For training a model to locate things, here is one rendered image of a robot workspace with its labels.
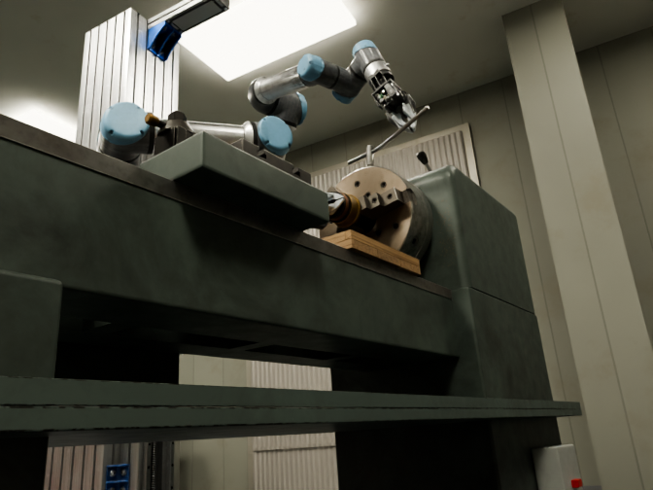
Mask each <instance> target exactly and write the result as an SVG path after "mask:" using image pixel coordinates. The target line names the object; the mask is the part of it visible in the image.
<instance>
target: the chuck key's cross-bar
mask: <svg viewBox="0 0 653 490"><path fill-rule="evenodd" d="M429 109H430V107H429V106H426V107H425V108H424V109H423V110H421V111H420V112H419V113H418V114H417V115H416V116H414V117H413V118H412V119H411V120H410V121H409V122H407V123H406V124H405V125H404V126H403V127H401V128H400V129H399V130H398V131H397V132H396V133H394V134H393V135H392V136H391V137H390V138H389V139H387V140H386V141H385V142H384V143H383V144H381V145H380V146H379V147H377V148H375V149H373V150H371V153H372V154H374V153H376V152H378V151H380V150H382V149H383V148H385V147H386V146H387V145H388V144H389V143H390V142H392V141H393V140H394V139H395V138H396V137H397V136H398V135H399V134H400V133H401V132H402V131H404V130H405V129H406V128H407V127H408V126H410V125H411V124H412V123H413V122H414V121H416V120H417V119H418V118H420V117H421V116H422V115H423V114H424V113H425V112H426V111H428V110H429ZM363 158H366V153H365V154H363V155H361V156H359V157H356V158H354V159H351V160H349V161H348V164H349V165H350V164H352V163H354V162H356V161H359V160H361V159H363Z"/></svg>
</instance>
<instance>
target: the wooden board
mask: <svg viewBox="0 0 653 490"><path fill-rule="evenodd" d="M322 239H323V240H325V241H328V242H330V243H333V244H335V245H338V246H341V247H343V248H346V249H348V250H351V251H353V252H356V253H358V254H361V255H364V256H366V257H369V258H371V259H373V260H375V261H378V262H380V263H385V264H387V265H390V266H392V267H395V268H397V269H400V270H402V271H405V272H408V273H410V274H413V275H415V276H418V275H421V270H420V263H419V260H418V259H416V258H413V257H411V256H409V255H407V254H404V253H402V252H400V251H399V250H396V249H394V248H392V247H389V246H387V245H385V244H383V243H380V242H378V241H376V240H374V239H371V238H369V237H367V236H365V235H362V234H360V233H358V232H356V231H353V230H351V229H349V230H346V231H343V232H340V233H337V234H334V235H332V236H328V237H325V238H322Z"/></svg>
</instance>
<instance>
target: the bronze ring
mask: <svg viewBox="0 0 653 490"><path fill-rule="evenodd" d="M333 193H338V194H340V195H342V196H344V201H343V203H342V204H341V205H340V207H339V208H338V209H337V210H336V211H335V213H333V214H332V215H331V217H330V218H329V220H330V221H331V222H333V223H335V224H336V225H337V226H338V227H341V228H348V227H350V226H351V225H353V224H355V223H356V222H357V221H358V220H359V219H360V217H361V204H360V202H359V200H358V199H357V198H356V197H355V196H354V195H352V194H346V193H343V192H333Z"/></svg>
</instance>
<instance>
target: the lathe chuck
mask: <svg viewBox="0 0 653 490"><path fill-rule="evenodd" d="M335 187H336V188H338V189H339V190H341V191H342V192H343V193H346V194H352V195H354V196H355V197H356V198H359V197H361V196H363V195H364V196H366V197H369V196H371V195H373V194H374V193H379V194H382V193H384V192H386V191H388V190H390V189H392V188H396V189H398V190H399V191H401V192H403V191H405V190H408V191H410V192H411V193H412V196H413V200H414V201H412V200H411V201H409V202H407V203H405V204H403V205H401V206H399V207H397V208H396V209H395V210H393V211H391V212H389V213H387V214H385V215H383V216H381V217H379V218H377V221H376V224H375V226H374V228H373V229H372V230H371V231H370V232H369V233H367V234H366V235H365V236H367V237H369V238H371V239H374V240H376V241H378V242H380V243H383V244H385V245H387V246H389V247H392V248H394V249H396V250H399V251H400V252H402V253H404V254H407V255H409V256H411V257H413V258H415V257H416V256H417V254H418V252H419V251H420V249H421V247H422V245H423V242H424V240H425V237H426V233H427V228H428V211H427V206H426V204H425V201H424V199H423V197H422V195H421V193H420V192H419V191H418V189H417V188H416V187H415V186H414V185H413V184H411V183H410V182H408V181H407V180H405V179H404V178H402V177H401V176H399V175H398V174H396V173H395V172H393V171H392V170H390V169H388V168H385V167H380V166H368V167H364V168H361V169H358V170H356V171H354V172H352V173H350V174H349V175H347V176H346V177H345V178H343V179H342V180H341V181H340V182H339V183H338V184H337V185H336V186H335ZM414 203H415V204H414ZM369 220H370V219H369V218H367V217H365V216H364V215H361V217H360V219H359V220H358V221H357V222H356V223H355V224H354V225H355V226H357V227H359V228H363V229H365V231H366V227H367V223H368V221H369ZM319 234H320V238H321V239H322V238H325V237H328V236H332V235H334V234H337V225H336V224H335V223H333V222H331V221H329V222H328V223H327V226H326V227H325V228H323V229H319ZM415 235H417V237H418V241H417V243H416V245H415V246H414V247H411V246H410V243H411V240H412V238H413V237H414V236H415Z"/></svg>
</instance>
